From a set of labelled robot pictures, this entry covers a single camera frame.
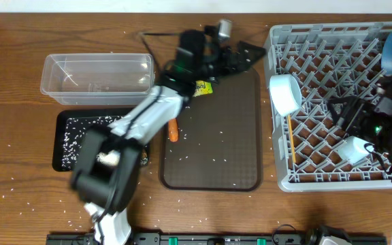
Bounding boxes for light blue plastic cup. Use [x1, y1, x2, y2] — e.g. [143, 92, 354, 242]
[336, 136, 374, 165]

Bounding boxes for yellow green snack wrapper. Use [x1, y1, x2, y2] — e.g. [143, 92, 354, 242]
[193, 80, 213, 97]

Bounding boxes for light blue rice bowl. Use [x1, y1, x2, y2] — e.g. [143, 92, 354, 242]
[269, 74, 301, 116]

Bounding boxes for wooden chopstick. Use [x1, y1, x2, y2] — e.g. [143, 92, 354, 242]
[287, 114, 296, 164]

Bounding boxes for orange carrot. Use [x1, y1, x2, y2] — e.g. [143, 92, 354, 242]
[168, 118, 179, 142]

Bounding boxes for brown shiitake mushroom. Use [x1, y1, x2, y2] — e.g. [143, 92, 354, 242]
[140, 151, 149, 167]

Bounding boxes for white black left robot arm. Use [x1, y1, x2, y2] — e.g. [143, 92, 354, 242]
[69, 29, 267, 244]

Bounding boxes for grey dishwasher rack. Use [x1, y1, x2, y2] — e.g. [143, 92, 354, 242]
[264, 22, 392, 192]

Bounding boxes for brown serving tray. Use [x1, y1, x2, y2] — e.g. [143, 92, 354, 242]
[159, 69, 263, 192]

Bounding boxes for clear plastic bin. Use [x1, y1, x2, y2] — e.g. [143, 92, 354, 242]
[40, 52, 154, 105]

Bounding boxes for pile of white rice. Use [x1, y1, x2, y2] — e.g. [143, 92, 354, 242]
[52, 116, 122, 172]

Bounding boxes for black tray bin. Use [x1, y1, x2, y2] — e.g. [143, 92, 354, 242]
[52, 108, 131, 172]

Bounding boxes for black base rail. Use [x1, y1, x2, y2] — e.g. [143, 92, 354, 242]
[46, 223, 387, 245]

